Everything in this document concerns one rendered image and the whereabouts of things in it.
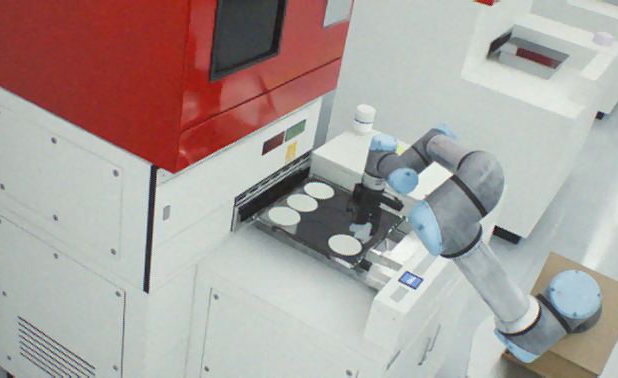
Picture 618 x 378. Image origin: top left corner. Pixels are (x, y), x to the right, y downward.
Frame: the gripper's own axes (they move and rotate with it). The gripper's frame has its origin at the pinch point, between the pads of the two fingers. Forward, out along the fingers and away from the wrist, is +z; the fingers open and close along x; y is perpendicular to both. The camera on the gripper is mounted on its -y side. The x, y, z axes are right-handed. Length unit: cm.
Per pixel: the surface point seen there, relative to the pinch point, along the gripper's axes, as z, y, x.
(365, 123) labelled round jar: -10, -24, -55
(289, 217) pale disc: 1.3, 18.9, -16.1
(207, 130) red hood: -40, 54, 1
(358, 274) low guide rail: 7.0, 4.3, 7.6
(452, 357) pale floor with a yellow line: 91, -77, -25
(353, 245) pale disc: 1.2, 4.2, 0.9
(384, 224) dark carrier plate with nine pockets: 1.4, -11.3, -8.4
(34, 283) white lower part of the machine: 32, 94, -34
